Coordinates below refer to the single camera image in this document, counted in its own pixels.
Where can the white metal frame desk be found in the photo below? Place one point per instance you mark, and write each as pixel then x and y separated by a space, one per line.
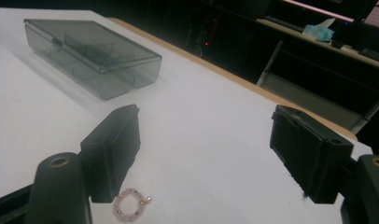
pixel 315 93

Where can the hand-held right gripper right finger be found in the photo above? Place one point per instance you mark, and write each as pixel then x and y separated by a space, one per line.
pixel 309 155

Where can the transparent grey plastic storage box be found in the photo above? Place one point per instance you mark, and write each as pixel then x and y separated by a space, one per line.
pixel 94 57

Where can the black keyboard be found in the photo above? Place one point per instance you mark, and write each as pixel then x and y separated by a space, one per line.
pixel 284 24
pixel 373 56

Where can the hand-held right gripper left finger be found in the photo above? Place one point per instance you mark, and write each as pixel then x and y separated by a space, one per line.
pixel 111 152

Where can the white paper table cover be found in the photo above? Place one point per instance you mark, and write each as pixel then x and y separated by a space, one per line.
pixel 203 130

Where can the dark monitor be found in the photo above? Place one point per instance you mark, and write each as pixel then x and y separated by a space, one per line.
pixel 327 7

